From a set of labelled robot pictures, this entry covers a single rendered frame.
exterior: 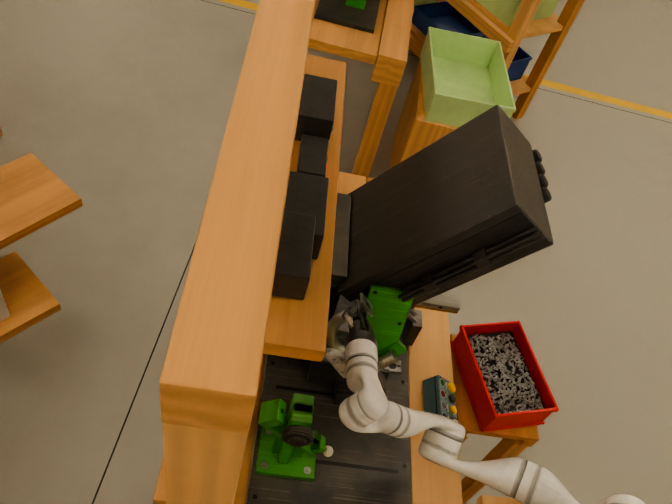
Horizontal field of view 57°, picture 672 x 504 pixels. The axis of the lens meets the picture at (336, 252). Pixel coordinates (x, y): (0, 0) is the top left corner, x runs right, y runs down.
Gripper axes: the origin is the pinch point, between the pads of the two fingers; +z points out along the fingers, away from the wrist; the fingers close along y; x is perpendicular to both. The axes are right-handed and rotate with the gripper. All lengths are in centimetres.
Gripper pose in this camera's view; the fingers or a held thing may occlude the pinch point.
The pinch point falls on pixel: (359, 310)
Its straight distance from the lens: 154.9
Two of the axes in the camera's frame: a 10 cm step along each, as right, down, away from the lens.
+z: 0.0, -5.7, 8.2
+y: -5.3, -7.0, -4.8
